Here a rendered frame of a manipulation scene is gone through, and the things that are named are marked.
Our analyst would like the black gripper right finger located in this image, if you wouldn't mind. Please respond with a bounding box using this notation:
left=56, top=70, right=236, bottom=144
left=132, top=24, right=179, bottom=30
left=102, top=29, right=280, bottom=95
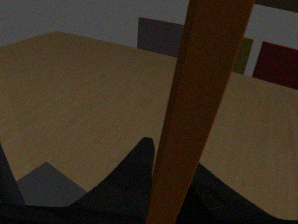
left=176, top=163, right=298, bottom=224

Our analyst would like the dark grey post on flat base plate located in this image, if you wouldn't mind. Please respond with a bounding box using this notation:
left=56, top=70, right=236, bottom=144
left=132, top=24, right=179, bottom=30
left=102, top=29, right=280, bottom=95
left=0, top=143, right=88, bottom=206

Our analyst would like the orange handle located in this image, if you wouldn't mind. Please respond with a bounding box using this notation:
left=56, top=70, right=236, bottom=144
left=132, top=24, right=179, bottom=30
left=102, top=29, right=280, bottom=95
left=145, top=0, right=255, bottom=224

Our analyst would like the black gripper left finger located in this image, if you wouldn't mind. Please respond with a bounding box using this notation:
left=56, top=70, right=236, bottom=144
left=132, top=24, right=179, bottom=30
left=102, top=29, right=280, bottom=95
left=0, top=137, right=154, bottom=224

